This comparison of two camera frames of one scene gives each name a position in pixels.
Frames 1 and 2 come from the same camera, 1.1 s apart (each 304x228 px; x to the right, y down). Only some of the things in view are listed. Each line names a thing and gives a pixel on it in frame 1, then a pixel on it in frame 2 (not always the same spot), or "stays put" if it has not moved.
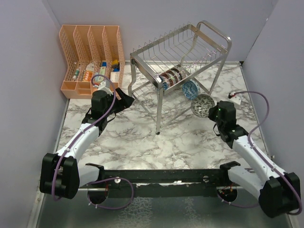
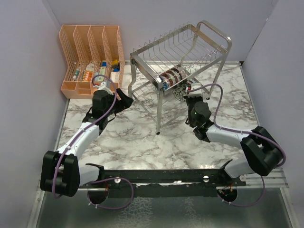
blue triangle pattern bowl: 165,85 stays put
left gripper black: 125,101 stays put
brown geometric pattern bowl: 178,73 stays put
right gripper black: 212,115 → 189,98
